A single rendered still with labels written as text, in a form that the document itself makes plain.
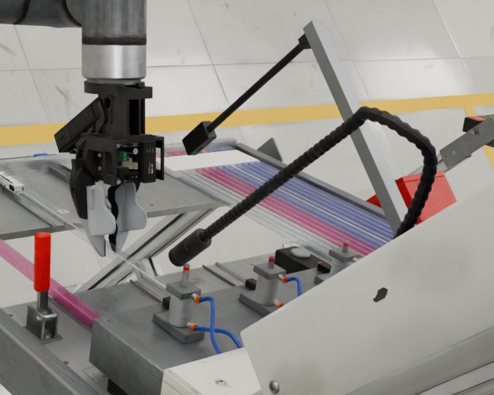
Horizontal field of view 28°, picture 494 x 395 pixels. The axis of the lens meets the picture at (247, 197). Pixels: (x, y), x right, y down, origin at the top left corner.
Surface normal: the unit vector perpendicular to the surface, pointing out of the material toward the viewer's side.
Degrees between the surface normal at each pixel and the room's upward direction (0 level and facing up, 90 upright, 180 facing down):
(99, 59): 67
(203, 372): 44
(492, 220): 90
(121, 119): 90
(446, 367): 90
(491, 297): 90
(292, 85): 0
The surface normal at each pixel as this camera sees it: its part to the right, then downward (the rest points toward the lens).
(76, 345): 0.14, -0.93
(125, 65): 0.49, 0.18
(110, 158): -0.75, 0.11
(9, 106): 0.56, -0.43
